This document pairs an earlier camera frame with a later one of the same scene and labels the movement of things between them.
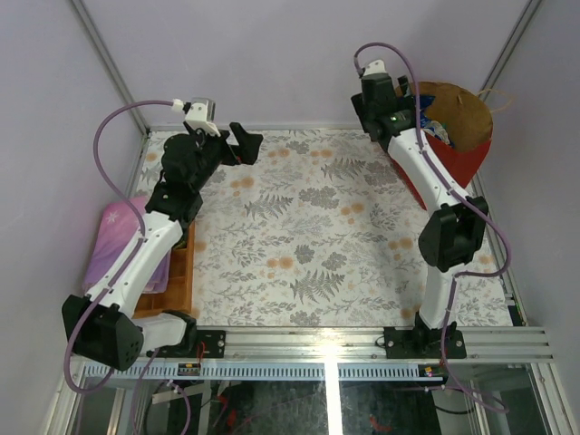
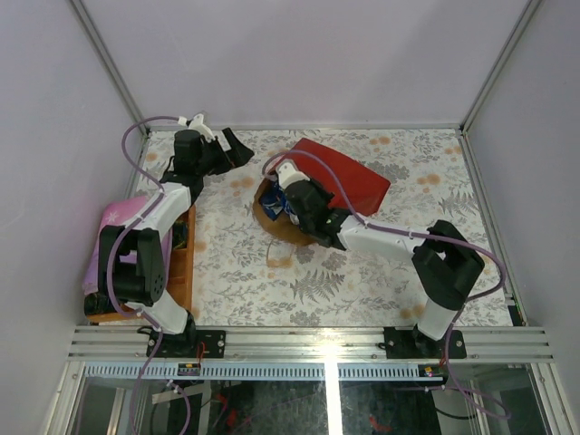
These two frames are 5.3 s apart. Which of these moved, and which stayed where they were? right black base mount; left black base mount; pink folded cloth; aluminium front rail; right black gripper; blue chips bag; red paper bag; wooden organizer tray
Moved: red paper bag; blue chips bag; right black gripper
Stayed: right black base mount; aluminium front rail; wooden organizer tray; left black base mount; pink folded cloth
